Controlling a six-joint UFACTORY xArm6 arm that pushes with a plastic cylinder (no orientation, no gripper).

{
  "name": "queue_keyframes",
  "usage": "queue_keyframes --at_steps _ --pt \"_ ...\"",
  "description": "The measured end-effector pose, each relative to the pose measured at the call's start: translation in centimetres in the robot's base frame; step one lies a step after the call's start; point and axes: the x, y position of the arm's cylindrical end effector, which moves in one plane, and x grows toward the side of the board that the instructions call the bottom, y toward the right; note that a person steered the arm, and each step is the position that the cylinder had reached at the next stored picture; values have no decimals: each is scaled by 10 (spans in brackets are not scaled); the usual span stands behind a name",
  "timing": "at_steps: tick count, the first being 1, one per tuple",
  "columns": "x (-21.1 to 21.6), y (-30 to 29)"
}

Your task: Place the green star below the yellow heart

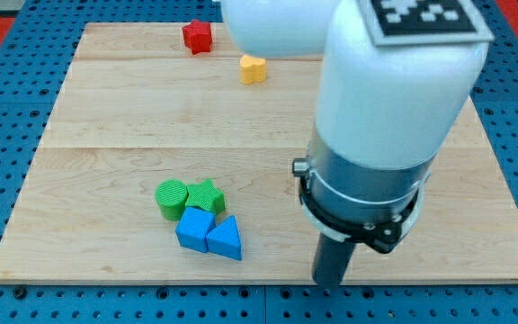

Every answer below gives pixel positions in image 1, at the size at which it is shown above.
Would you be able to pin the black white fiducial tag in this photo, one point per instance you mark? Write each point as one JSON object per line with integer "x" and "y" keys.
{"x": 423, "y": 22}

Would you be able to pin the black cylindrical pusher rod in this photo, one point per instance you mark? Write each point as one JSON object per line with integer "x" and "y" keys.
{"x": 331, "y": 260}

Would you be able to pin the yellow heart block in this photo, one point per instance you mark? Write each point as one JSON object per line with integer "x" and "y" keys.
{"x": 252, "y": 69}

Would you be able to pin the green cylinder block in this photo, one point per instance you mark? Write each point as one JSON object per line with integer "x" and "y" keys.
{"x": 171, "y": 196}

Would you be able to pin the black clamp ring mount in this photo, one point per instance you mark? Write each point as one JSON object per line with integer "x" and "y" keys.
{"x": 351, "y": 204}

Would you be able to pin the blue triangle block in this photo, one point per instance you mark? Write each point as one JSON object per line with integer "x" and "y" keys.
{"x": 225, "y": 239}

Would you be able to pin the green star block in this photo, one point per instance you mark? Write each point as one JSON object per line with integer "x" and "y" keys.
{"x": 205, "y": 196}

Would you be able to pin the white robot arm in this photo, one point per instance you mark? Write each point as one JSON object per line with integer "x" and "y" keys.
{"x": 395, "y": 76}

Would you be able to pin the wooden board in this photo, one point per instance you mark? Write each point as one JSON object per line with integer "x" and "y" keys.
{"x": 136, "y": 108}

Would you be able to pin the blue cube block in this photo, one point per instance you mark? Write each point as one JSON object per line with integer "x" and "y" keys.
{"x": 193, "y": 227}

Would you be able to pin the red star block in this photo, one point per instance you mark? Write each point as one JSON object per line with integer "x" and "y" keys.
{"x": 197, "y": 36}

